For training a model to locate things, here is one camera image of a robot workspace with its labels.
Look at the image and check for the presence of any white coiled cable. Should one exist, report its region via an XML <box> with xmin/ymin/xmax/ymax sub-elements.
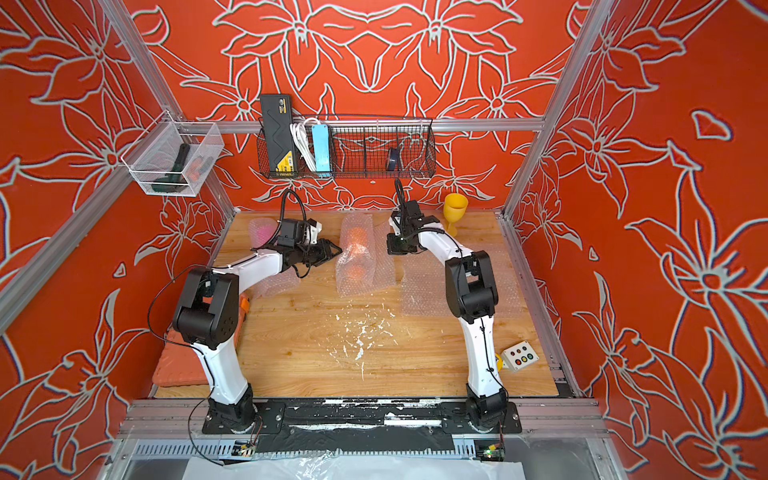
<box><xmin>289</xmin><ymin>117</ymin><xmax>322</xmax><ymax>172</ymax></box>

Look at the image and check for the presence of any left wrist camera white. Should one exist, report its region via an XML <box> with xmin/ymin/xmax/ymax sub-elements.
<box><xmin>303</xmin><ymin>219</ymin><xmax>322</xmax><ymax>246</ymax></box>

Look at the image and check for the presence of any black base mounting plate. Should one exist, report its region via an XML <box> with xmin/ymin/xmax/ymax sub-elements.
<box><xmin>202</xmin><ymin>398</ymin><xmax>523</xmax><ymax>436</ymax></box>

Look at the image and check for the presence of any small dark object in basket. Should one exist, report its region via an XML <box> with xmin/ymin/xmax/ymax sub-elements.
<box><xmin>386</xmin><ymin>148</ymin><xmax>401</xmax><ymax>172</ymax></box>

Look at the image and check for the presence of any dark green tool in bin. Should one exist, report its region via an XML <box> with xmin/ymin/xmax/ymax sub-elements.
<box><xmin>151</xmin><ymin>143</ymin><xmax>191</xmax><ymax>193</ymax></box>

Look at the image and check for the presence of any black box in basket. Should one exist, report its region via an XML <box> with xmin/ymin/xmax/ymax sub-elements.
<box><xmin>260</xmin><ymin>94</ymin><xmax>297</xmax><ymax>178</ymax></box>

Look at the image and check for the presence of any bubble wrap sheet clear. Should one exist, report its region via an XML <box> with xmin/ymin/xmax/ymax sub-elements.
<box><xmin>401</xmin><ymin>243</ymin><xmax>526</xmax><ymax>318</ymax></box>

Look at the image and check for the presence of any light blue power bank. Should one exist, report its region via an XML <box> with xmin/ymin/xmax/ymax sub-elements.
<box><xmin>311</xmin><ymin>124</ymin><xmax>332</xmax><ymax>177</ymax></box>

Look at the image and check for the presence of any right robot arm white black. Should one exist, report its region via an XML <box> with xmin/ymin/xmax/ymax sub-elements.
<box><xmin>387</xmin><ymin>198</ymin><xmax>509</xmax><ymax>431</ymax></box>

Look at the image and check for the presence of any clear acrylic wall bin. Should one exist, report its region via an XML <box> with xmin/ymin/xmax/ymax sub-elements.
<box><xmin>120</xmin><ymin>111</ymin><xmax>224</xmax><ymax>197</ymax></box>

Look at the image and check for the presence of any black wire wall basket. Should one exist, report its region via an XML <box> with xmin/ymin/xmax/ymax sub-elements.
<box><xmin>256</xmin><ymin>115</ymin><xmax>437</xmax><ymax>180</ymax></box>

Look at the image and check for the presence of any yellow plastic wine glass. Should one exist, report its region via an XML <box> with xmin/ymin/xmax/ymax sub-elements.
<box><xmin>443</xmin><ymin>193</ymin><xmax>469</xmax><ymax>237</ymax></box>

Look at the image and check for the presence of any white button control box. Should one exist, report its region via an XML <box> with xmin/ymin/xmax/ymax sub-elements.
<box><xmin>501</xmin><ymin>341</ymin><xmax>539</xmax><ymax>372</ymax></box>

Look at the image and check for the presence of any orange glass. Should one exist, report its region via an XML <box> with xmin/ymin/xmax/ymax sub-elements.
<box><xmin>335</xmin><ymin>212</ymin><xmax>396</xmax><ymax>297</ymax></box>

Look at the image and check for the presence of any orange plastic tool case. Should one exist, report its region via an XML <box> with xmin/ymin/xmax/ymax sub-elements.
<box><xmin>151</xmin><ymin>292</ymin><xmax>252</xmax><ymax>388</ymax></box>

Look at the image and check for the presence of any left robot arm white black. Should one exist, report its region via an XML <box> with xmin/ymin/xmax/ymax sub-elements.
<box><xmin>172</xmin><ymin>219</ymin><xmax>342</xmax><ymax>433</ymax></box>

